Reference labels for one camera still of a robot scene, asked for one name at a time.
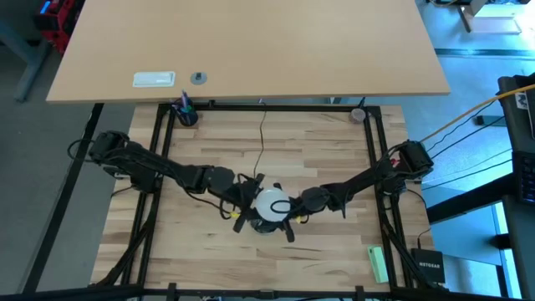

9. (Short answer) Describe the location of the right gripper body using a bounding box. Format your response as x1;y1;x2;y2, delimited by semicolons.
286;196;308;225

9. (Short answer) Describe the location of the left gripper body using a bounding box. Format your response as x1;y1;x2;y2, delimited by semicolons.
227;179;262;221

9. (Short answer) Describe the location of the white lightbulb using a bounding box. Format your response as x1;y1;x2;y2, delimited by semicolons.
254;187;293;222

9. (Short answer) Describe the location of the black pen cup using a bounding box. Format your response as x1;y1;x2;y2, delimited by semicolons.
172;103;200;128

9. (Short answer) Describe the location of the light green block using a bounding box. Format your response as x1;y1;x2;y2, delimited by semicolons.
366;245;390;285

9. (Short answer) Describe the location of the small patterned cup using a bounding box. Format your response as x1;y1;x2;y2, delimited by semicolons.
349;107;368;125

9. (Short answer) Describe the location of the beige wooden desk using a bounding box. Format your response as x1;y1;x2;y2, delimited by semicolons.
45;0;451;104

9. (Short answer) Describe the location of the white rectangular tray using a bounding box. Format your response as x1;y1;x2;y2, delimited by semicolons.
132;70;177;89

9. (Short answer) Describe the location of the black diagonal strut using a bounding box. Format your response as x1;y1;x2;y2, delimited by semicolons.
21;102;105;294
425;171;516;225

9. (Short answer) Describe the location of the black keyboard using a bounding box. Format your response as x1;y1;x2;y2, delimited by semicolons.
512;150;535;207

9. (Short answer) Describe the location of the grey table leg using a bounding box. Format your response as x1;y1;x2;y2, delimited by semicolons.
0;14;54;104

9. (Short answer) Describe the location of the red tool cart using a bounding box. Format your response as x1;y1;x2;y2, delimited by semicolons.
33;0;88;56

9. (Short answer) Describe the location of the light wooden board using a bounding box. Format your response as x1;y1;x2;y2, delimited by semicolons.
456;0;524;36

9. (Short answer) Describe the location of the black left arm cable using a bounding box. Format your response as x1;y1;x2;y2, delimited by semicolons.
179;179;235;221

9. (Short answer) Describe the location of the thin black lamp cord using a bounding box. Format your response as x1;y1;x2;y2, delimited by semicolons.
252;103;268;176

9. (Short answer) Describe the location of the black aluminium table frame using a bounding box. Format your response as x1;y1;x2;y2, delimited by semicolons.
0;99;535;301

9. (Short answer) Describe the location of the black switch cable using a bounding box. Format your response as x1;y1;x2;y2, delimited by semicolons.
416;225;434;252

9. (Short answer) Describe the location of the black Netgear switch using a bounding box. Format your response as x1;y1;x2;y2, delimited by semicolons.
410;247;447;286

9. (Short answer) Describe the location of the black floor cable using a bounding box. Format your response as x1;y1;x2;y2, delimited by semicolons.
430;115;509;160
420;158;514;192

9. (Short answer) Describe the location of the yellow cable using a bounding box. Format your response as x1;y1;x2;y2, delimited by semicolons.
420;82;535;143

